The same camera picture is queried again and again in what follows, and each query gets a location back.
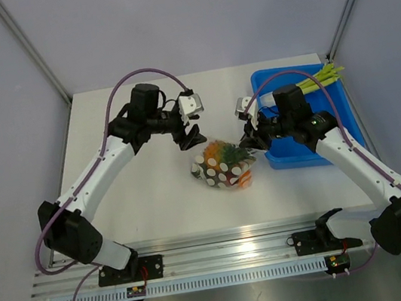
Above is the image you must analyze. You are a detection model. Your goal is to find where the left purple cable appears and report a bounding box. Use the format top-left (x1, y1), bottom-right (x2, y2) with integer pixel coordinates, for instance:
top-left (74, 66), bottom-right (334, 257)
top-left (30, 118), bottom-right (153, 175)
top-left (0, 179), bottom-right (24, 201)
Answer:
top-left (8, 62), bottom-right (225, 301)

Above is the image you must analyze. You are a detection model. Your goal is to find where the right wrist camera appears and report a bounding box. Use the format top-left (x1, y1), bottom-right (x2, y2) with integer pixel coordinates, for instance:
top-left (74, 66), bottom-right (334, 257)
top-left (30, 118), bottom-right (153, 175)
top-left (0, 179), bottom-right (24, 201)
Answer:
top-left (235, 97), bottom-right (259, 130)

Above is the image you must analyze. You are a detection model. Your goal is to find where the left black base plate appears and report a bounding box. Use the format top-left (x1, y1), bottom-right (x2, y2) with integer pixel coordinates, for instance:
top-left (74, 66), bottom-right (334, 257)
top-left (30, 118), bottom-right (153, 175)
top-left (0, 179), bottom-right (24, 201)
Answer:
top-left (98, 254), bottom-right (164, 287)

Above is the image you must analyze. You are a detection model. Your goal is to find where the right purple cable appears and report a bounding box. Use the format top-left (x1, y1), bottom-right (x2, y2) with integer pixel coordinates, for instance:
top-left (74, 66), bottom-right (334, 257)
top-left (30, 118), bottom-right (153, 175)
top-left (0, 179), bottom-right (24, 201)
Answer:
top-left (242, 52), bottom-right (401, 287)

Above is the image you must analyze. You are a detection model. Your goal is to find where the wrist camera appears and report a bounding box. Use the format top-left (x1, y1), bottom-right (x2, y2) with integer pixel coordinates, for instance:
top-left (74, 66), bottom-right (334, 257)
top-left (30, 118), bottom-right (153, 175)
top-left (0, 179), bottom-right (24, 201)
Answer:
top-left (176, 89), bottom-right (204, 124)
top-left (235, 97), bottom-right (259, 130)

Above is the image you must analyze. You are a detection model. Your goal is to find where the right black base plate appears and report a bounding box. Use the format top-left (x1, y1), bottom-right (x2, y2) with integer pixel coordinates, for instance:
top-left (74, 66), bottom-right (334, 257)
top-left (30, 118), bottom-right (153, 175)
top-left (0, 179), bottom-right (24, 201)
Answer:
top-left (286, 229), bottom-right (363, 256)

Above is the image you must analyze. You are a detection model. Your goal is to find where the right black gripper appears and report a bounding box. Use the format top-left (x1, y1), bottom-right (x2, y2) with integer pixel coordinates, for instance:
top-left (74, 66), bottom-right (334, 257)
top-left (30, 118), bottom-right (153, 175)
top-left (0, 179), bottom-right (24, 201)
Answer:
top-left (235, 104), bottom-right (297, 155)

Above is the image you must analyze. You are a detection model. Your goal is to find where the right small circuit board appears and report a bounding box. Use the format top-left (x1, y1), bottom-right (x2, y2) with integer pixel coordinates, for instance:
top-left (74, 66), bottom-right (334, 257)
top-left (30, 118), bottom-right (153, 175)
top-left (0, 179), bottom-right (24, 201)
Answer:
top-left (325, 253), bottom-right (351, 274)

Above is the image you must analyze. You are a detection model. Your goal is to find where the clear zip top bag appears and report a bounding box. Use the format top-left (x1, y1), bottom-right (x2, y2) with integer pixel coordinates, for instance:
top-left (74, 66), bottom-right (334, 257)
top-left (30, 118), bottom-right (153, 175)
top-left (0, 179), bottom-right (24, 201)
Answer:
top-left (190, 139), bottom-right (257, 189)

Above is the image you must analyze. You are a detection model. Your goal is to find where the dark green avocado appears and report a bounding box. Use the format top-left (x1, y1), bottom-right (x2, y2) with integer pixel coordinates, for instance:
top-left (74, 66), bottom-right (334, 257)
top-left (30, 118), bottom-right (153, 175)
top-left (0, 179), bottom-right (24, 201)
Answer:
top-left (191, 164), bottom-right (204, 180)

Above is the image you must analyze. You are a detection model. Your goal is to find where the blue plastic bin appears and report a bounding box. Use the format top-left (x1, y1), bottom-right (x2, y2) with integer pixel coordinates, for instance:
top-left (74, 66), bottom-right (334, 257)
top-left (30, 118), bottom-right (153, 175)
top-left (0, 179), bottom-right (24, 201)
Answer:
top-left (248, 54), bottom-right (369, 176)

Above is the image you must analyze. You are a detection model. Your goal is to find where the green white leek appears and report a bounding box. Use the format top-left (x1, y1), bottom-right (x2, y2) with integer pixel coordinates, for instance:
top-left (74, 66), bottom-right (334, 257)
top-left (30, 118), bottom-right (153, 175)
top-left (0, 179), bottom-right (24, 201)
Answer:
top-left (259, 63), bottom-right (344, 107)

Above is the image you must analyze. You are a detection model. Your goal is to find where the left aluminium frame post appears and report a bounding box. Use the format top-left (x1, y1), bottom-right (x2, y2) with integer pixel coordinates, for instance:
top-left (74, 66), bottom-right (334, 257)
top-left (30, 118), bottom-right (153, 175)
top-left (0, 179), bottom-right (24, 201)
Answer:
top-left (0, 0), bottom-right (72, 109)

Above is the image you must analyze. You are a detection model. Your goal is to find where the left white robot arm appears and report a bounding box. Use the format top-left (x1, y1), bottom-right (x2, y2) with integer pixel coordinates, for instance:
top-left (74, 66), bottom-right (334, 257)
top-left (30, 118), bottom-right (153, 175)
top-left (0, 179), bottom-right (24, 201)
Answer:
top-left (38, 83), bottom-right (206, 283)

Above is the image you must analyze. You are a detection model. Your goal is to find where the small circuit board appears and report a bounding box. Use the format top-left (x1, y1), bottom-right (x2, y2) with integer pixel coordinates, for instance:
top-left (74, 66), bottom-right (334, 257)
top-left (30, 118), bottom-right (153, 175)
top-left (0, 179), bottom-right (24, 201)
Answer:
top-left (127, 286), bottom-right (147, 298)
top-left (325, 253), bottom-right (351, 274)

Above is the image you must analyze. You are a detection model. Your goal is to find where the white slotted cable duct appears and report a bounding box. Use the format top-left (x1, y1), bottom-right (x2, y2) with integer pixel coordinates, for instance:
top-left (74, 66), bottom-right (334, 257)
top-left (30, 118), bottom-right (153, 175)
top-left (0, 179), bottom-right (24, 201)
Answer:
top-left (51, 256), bottom-right (327, 301)

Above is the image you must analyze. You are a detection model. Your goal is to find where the aluminium mounting rail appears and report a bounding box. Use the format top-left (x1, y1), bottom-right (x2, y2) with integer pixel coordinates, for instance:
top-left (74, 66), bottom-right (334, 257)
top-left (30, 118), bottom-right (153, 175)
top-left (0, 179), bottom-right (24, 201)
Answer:
top-left (30, 219), bottom-right (315, 300)

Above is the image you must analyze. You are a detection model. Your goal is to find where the orange persimmon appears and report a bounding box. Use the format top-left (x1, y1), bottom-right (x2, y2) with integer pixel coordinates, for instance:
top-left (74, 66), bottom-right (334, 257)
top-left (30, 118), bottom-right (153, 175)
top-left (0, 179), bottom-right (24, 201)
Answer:
top-left (236, 170), bottom-right (253, 189)

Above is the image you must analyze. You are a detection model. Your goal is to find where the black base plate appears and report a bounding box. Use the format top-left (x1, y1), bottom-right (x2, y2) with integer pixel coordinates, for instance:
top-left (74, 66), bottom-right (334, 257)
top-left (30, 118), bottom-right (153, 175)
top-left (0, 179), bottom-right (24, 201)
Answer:
top-left (286, 229), bottom-right (363, 256)
top-left (98, 254), bottom-right (164, 287)

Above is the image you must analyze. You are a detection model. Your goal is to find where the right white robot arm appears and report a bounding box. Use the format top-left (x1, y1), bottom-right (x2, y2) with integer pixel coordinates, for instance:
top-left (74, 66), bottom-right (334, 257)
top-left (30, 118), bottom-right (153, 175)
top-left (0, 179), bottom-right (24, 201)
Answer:
top-left (235, 84), bottom-right (401, 256)

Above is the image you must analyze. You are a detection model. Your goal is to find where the left small circuit board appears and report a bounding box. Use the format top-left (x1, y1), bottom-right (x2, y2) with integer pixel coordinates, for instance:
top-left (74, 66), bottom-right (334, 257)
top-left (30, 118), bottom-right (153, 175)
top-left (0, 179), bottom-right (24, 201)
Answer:
top-left (127, 286), bottom-right (147, 298)

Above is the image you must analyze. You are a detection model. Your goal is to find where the toy pineapple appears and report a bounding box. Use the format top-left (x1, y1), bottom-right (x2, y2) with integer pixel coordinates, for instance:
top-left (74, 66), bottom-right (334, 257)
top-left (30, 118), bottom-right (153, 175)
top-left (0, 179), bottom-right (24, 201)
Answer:
top-left (203, 140), bottom-right (255, 166)

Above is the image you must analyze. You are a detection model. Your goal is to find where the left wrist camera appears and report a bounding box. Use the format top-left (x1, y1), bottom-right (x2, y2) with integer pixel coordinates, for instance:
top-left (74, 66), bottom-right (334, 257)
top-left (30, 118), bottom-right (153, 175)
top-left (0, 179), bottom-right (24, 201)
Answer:
top-left (176, 89), bottom-right (204, 124)

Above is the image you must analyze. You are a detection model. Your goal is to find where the purple cable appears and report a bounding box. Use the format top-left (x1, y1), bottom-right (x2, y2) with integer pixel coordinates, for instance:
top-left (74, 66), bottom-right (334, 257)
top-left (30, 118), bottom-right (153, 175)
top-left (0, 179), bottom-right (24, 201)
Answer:
top-left (8, 62), bottom-right (225, 301)
top-left (242, 52), bottom-right (401, 287)

